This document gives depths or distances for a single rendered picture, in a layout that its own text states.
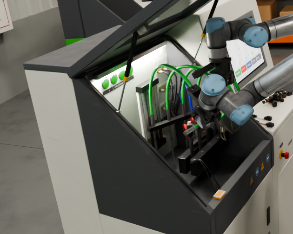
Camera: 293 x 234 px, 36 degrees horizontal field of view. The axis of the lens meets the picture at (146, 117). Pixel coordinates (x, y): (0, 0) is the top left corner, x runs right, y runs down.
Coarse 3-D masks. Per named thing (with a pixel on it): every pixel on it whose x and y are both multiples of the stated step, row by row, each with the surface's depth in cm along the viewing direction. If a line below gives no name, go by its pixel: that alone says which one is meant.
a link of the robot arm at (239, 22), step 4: (236, 20) 174; (240, 20) 173; (244, 20) 173; (248, 20) 174; (252, 20) 174; (232, 24) 173; (236, 24) 172; (240, 24) 170; (232, 28) 172; (236, 28) 171; (232, 32) 172; (236, 32) 171; (232, 36) 173; (236, 36) 172; (240, 40) 171
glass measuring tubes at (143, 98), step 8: (136, 88) 213; (144, 88) 212; (152, 88) 219; (144, 96) 214; (152, 96) 220; (144, 104) 216; (144, 112) 217; (144, 120) 221; (160, 120) 229; (144, 128) 221; (144, 136) 222; (152, 136) 226; (160, 136) 232; (152, 144) 228; (160, 144) 230
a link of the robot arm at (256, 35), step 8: (288, 16) 163; (248, 24) 166; (256, 24) 163; (264, 24) 162; (272, 24) 162; (280, 24) 162; (288, 24) 162; (240, 32) 167; (248, 32) 160; (256, 32) 159; (264, 32) 159; (272, 32) 162; (280, 32) 162; (288, 32) 163; (248, 40) 160; (256, 40) 160; (264, 40) 160
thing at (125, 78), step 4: (136, 32) 157; (136, 36) 158; (132, 40) 160; (136, 40) 159; (132, 44) 160; (132, 48) 161; (132, 52) 162; (128, 56) 164; (132, 56) 163; (128, 60) 165; (132, 60) 165; (128, 64) 165; (128, 68) 167; (128, 72) 168; (124, 76) 169; (128, 76) 169; (124, 80) 170; (124, 84) 172; (124, 88) 173; (120, 100) 177; (120, 104) 178; (120, 112) 180
